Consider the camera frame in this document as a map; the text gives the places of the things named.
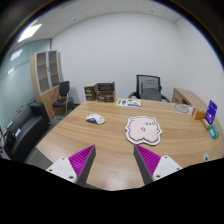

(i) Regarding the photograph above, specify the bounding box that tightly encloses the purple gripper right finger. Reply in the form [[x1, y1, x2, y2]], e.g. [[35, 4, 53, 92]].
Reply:
[[133, 145, 182, 185]]

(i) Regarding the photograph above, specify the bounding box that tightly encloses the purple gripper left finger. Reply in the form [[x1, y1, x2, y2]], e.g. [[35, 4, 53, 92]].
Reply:
[[47, 145, 96, 186]]

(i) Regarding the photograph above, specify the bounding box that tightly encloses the white computer mouse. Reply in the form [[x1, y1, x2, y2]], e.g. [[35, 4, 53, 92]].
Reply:
[[86, 114, 105, 125]]

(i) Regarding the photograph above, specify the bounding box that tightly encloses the black leather sofa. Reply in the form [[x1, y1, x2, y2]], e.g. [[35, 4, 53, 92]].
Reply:
[[4, 103, 50, 162]]

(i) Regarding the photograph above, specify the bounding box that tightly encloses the round white patterned plate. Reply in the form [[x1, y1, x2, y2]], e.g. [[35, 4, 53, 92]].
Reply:
[[174, 104, 192, 114]]

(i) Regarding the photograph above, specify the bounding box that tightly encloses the orange wooden block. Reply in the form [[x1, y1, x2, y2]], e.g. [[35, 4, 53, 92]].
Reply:
[[192, 109, 206, 120]]

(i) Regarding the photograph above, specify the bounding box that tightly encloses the white green sticker sheet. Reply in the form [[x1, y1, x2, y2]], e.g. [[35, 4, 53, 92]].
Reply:
[[116, 98, 141, 107]]

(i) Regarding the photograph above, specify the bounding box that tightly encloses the green small box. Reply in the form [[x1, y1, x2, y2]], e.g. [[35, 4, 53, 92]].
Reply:
[[209, 124, 220, 139]]

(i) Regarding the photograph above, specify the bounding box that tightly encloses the black visitor chair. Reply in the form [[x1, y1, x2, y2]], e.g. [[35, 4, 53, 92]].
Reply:
[[52, 81, 74, 112]]

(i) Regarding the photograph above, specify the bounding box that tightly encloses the wooden side cabinet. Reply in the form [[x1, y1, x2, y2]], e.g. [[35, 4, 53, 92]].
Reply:
[[172, 88, 208, 112]]

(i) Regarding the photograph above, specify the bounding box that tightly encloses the small brown cardboard box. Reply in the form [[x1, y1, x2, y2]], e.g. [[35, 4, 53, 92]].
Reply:
[[84, 84, 96, 101]]

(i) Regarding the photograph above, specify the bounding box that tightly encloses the grey mesh office chair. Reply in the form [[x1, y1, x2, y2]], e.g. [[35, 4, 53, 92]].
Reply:
[[129, 75, 170, 102]]

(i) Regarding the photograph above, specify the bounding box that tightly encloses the large dark cardboard box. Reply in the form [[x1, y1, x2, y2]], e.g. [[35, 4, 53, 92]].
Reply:
[[96, 82, 115, 102]]

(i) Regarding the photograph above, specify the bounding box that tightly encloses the wooden glass-door bookcase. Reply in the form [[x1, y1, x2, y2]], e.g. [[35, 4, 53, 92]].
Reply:
[[30, 51, 63, 120]]

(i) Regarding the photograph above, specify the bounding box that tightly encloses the ceiling light panel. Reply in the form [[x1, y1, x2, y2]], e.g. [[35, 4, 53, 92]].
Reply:
[[18, 24, 41, 42]]

